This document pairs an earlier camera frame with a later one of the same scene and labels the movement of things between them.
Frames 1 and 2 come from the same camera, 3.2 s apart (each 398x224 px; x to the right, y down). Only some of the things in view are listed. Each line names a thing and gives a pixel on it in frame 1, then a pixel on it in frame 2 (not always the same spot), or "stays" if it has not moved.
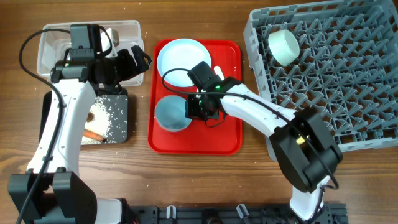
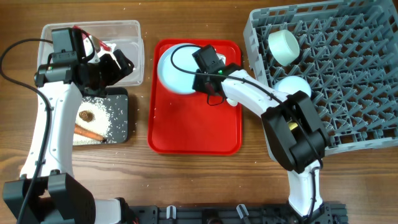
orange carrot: [90, 134] stays
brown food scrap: [90, 117] stays
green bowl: [283, 47] stays
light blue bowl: [170, 112] → [290, 84]
